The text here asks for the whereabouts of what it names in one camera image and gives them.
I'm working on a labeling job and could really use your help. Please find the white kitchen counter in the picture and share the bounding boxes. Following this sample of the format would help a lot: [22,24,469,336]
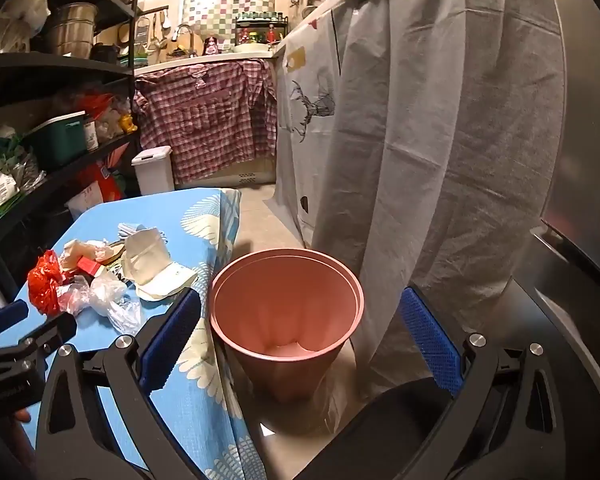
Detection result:
[135,42,287,77]

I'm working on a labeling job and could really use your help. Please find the red plaid shirt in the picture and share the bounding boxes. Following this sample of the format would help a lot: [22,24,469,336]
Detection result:
[132,57,281,186]

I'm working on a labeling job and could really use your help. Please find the pink plastic bin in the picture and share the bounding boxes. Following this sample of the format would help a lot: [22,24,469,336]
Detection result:
[209,248,366,403]

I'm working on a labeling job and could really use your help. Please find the red plastic bag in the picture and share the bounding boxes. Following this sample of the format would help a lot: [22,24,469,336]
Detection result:
[27,250,63,316]

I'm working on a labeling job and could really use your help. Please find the cream paper wrapper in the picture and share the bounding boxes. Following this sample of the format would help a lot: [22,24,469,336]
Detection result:
[121,227,198,303]

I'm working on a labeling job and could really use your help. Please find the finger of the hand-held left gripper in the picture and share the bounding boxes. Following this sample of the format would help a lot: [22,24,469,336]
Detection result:
[0,312,78,361]
[0,299,29,336]

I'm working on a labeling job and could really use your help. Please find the grey cloth cover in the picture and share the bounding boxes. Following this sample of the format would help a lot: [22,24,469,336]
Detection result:
[312,0,566,401]

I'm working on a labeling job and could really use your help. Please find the kitchen faucet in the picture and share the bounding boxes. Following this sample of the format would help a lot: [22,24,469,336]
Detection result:
[172,24,196,52]

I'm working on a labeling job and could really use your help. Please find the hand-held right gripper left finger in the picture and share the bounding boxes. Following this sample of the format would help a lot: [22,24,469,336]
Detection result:
[35,287,203,480]

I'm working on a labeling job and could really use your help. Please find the red folded paper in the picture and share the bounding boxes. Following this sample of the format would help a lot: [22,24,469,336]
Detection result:
[102,142,131,167]

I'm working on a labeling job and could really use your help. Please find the white plastic bag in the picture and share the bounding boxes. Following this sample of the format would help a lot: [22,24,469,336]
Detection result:
[0,0,53,53]

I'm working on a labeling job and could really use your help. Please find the green storage box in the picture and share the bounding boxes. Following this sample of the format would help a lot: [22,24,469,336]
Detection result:
[22,112,88,168]

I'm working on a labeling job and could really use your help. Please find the blue patterned tablecloth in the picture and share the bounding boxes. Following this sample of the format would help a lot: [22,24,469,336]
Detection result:
[0,187,268,480]

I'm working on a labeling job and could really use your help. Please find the beige tissue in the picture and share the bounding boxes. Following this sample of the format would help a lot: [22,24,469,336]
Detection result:
[60,239,101,273]

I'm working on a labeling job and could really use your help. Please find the metal pot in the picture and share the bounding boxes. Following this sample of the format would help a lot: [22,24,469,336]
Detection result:
[45,2,99,58]

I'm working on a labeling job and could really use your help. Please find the black shelf rack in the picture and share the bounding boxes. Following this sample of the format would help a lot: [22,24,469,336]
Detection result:
[0,0,143,301]

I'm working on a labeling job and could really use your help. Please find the small red box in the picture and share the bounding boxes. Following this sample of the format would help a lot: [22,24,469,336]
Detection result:
[76,256,106,278]

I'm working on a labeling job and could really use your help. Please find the silver green printed packet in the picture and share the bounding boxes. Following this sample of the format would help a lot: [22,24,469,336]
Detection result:
[0,160,23,221]

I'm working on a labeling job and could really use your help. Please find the white deer print curtain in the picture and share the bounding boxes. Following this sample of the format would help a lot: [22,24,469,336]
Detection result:
[275,2,346,256]

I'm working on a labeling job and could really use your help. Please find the black spice rack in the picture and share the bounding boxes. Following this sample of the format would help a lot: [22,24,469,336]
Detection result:
[235,10,286,46]

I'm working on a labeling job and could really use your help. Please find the red printed bag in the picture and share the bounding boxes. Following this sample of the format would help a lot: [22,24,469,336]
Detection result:
[77,157,126,201]

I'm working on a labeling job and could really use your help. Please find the white lidded bin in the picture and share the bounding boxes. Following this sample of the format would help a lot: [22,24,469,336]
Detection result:
[131,145,176,196]

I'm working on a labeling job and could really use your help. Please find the gold jar lid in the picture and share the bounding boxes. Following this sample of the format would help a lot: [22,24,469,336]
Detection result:
[100,242,128,266]

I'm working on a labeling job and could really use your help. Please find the glass jar with label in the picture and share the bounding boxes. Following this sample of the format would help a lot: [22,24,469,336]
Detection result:
[82,117,100,153]

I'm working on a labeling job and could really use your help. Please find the clear plastic bag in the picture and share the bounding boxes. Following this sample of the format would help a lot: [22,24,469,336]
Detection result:
[57,270,143,336]

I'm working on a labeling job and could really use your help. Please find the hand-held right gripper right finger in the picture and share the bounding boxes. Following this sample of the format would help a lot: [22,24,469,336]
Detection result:
[399,285,581,480]

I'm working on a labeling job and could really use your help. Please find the blue face masks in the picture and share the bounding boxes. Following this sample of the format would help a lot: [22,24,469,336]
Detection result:
[117,221,168,243]

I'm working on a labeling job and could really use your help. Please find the clear bag of dried food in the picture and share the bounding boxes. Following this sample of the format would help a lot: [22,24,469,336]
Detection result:
[97,105,126,141]

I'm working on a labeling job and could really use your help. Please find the white bag with red print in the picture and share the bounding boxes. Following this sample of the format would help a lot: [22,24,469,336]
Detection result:
[65,182,103,221]

